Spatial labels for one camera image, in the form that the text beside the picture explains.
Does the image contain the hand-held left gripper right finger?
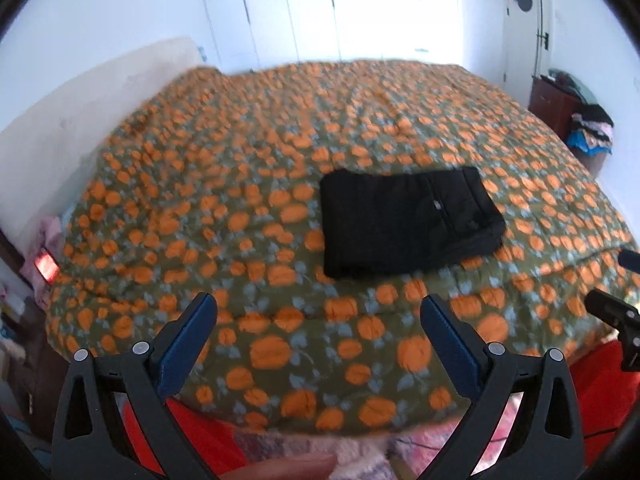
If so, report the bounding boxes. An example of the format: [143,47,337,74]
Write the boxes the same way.
[420,294,586,480]

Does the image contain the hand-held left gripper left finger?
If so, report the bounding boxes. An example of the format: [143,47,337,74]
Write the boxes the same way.
[52,291,223,480]

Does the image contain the black pants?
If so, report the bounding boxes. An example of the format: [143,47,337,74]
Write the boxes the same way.
[319,166,506,280]

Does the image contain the person's left hand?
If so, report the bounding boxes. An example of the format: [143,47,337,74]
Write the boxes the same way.
[220,454,337,480]

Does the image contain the person's red clothing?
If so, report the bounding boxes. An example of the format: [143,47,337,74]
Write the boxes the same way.
[117,340,628,480]

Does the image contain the pile of colourful clothes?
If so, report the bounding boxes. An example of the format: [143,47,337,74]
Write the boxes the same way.
[567,104,615,156]

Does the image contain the pink fluffy blanket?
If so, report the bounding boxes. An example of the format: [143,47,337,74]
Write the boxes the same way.
[230,412,526,480]

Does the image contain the dark nightstand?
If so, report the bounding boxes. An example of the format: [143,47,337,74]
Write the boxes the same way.
[0,225,68,436]

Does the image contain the red glowing device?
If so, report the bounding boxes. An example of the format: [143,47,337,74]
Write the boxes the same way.
[32,249,60,283]

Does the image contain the orange floral green blanket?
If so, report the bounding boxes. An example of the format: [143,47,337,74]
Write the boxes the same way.
[44,60,640,433]

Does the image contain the dark wooden cabinet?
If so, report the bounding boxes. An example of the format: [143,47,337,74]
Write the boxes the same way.
[529,75,583,143]

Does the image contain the pink cloth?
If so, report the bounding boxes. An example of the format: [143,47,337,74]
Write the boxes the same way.
[34,214,65,261]

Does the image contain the white door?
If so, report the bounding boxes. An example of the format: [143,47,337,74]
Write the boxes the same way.
[500,0,556,106]

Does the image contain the cream padded headboard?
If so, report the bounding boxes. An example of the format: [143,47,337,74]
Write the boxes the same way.
[0,36,221,256]

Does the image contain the white wardrobe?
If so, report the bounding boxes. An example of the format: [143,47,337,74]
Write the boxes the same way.
[195,0,466,73]

